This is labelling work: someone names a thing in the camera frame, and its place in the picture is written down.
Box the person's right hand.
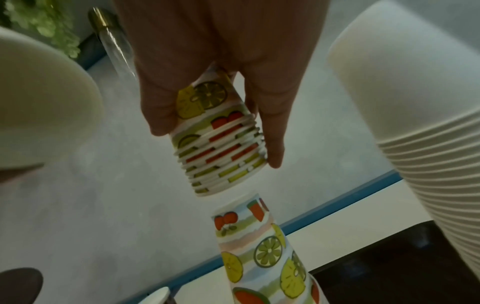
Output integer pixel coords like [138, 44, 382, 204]
[112, 0, 331, 169]

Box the stack of fruit print cups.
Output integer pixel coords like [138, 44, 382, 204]
[169, 63, 269, 198]

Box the clear glass bottle gold cap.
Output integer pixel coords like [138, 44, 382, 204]
[87, 7, 138, 79]

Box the green artificial plant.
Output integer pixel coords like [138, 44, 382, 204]
[0, 0, 82, 59]

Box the large white paper cup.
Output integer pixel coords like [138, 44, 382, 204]
[0, 26, 105, 170]

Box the stack of white paper cups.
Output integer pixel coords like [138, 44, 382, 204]
[327, 0, 480, 282]

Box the fruit print paper cup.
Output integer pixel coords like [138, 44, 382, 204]
[212, 193, 330, 304]

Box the small white object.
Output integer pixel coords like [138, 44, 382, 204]
[138, 286, 172, 304]

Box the dark brown round object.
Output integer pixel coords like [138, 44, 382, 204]
[0, 267, 44, 304]

